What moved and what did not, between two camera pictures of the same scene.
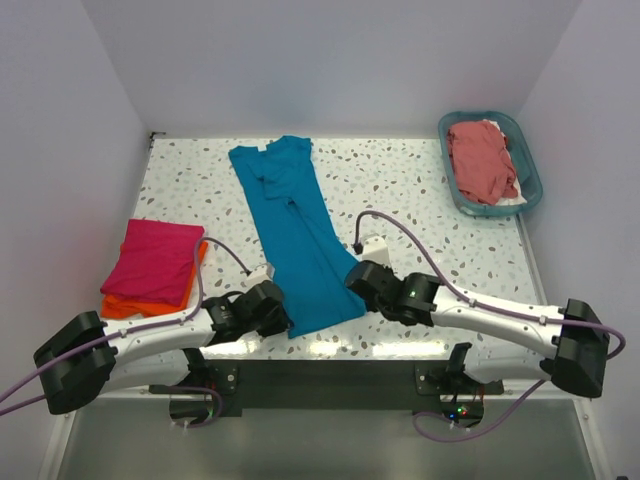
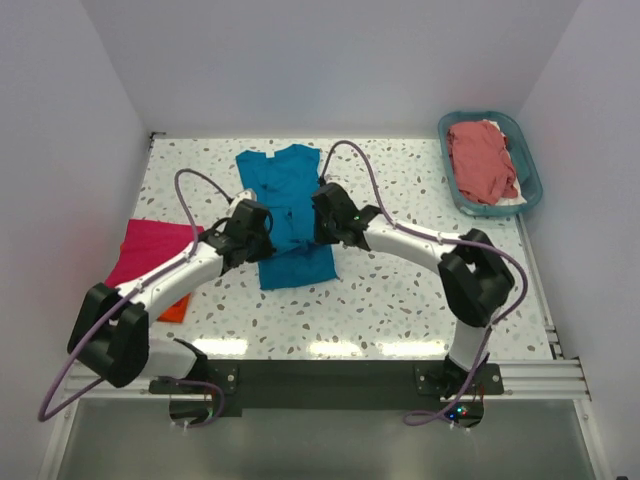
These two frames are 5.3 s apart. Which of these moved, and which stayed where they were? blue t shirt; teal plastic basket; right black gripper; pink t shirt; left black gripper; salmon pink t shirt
Moved: right black gripper; blue t shirt; left black gripper
Stayed: pink t shirt; salmon pink t shirt; teal plastic basket
